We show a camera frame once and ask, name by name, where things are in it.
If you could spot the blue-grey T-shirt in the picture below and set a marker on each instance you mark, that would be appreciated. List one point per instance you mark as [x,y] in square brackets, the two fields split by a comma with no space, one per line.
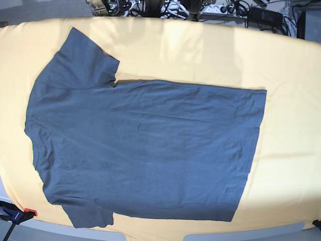
[146,148]

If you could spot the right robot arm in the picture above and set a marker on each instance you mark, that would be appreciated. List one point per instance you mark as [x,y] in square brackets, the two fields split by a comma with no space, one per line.
[107,8]

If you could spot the white power strip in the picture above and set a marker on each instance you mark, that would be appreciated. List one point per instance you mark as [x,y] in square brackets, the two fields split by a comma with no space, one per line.
[206,7]

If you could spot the black power adapter brick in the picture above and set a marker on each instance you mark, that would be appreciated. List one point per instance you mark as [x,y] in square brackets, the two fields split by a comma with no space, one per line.
[265,17]

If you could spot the blue clamp with red pad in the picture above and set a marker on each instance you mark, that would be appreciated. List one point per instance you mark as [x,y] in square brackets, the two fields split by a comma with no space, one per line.
[10,212]

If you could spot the black clamp at right edge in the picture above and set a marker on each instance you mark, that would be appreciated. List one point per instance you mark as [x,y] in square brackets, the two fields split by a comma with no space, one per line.
[317,223]

